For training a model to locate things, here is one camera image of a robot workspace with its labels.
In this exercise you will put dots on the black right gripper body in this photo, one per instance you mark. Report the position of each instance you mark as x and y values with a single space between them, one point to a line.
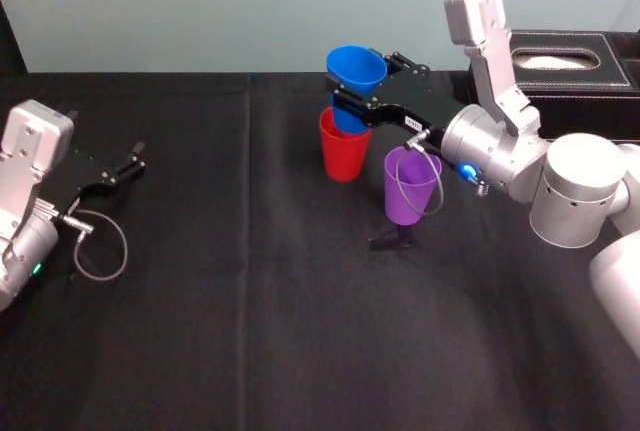
420 101

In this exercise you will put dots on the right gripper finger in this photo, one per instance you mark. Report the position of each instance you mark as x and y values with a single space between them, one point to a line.
357 106
410 68

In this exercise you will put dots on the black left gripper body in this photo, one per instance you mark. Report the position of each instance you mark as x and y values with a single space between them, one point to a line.
82 176

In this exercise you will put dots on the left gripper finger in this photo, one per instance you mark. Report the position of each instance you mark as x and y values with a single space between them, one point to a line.
137 148
132 171

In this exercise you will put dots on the blue plastic cup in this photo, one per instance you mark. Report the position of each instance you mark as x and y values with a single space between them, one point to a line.
355 68

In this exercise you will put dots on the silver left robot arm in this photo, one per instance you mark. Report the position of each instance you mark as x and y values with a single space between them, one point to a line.
25 151

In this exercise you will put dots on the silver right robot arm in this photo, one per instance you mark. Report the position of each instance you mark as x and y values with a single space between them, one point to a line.
575 186

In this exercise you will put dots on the red plastic cup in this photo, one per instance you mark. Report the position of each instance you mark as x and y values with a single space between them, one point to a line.
345 156

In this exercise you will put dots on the purple plastic cup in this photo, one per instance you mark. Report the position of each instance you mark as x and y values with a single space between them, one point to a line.
415 186

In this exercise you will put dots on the white tissue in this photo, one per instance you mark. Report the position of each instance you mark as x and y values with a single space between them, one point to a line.
550 62

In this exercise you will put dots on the black leather tissue box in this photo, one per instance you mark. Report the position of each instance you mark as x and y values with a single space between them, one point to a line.
575 111

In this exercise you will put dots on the black tablecloth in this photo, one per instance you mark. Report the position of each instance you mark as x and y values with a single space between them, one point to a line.
250 326

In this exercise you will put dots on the black leather open box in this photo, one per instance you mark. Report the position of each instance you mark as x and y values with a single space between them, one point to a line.
627 51

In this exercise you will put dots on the dark object at wall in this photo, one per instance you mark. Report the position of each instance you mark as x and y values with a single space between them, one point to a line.
7 51

